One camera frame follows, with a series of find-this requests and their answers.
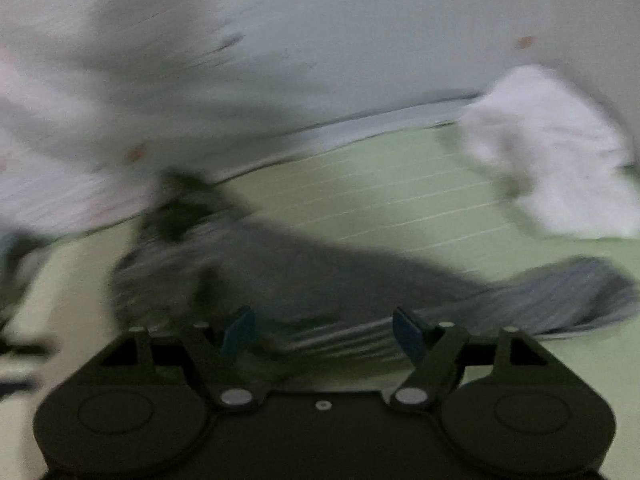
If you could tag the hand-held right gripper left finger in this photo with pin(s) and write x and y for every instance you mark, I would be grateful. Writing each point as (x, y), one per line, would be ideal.
(239, 332)

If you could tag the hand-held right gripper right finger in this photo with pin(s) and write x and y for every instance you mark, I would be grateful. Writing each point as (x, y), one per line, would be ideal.
(407, 334)

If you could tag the grey plaid garment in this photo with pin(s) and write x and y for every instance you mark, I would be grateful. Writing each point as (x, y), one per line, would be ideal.
(310, 280)

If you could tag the green grid mat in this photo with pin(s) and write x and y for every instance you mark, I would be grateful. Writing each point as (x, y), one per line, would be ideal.
(375, 200)

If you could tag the white cloth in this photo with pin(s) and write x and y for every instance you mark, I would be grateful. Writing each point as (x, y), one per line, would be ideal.
(550, 150)

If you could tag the white shirt with orange print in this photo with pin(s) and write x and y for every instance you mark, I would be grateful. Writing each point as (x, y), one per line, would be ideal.
(350, 35)

